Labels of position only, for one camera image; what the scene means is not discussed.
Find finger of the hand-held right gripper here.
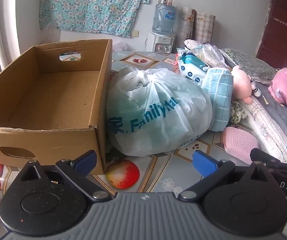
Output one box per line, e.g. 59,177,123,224
250,149,287,173

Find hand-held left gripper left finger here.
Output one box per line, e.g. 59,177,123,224
15,150,112,203

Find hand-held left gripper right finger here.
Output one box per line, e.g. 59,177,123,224
178,150,275,203

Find pink knitted cloth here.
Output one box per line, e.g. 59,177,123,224
224,126,260,164

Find light blue checked towel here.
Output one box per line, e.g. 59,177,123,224
201,67,234,132

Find brown cardboard box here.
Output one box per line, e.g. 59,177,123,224
0,39,113,175

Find blue white wipes pack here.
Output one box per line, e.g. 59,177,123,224
178,52,210,83

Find white stitched quilt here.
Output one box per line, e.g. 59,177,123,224
238,96,287,165

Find grey blanket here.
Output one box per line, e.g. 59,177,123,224
252,84,287,145

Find green floral fabric bundle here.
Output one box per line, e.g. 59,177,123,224
230,102,247,125

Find white printed plastic bag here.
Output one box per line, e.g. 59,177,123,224
106,66,213,157

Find pink plush toy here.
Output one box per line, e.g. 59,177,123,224
230,65,262,104

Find green floral pillow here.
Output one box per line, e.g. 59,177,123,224
220,48,279,85

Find clear plastic packet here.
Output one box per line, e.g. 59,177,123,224
187,44,227,68

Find clear plastic bag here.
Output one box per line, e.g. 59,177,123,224
113,42,130,53

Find dark red door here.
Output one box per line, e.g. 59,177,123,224
256,0,287,68

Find metal hook rack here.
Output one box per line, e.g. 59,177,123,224
273,17,287,32

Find white water dispenser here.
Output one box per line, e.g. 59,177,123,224
147,31,175,54

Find floral patterned roll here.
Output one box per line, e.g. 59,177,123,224
177,7,196,48

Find teal floral wall cloth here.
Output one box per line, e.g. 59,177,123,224
39,0,152,38

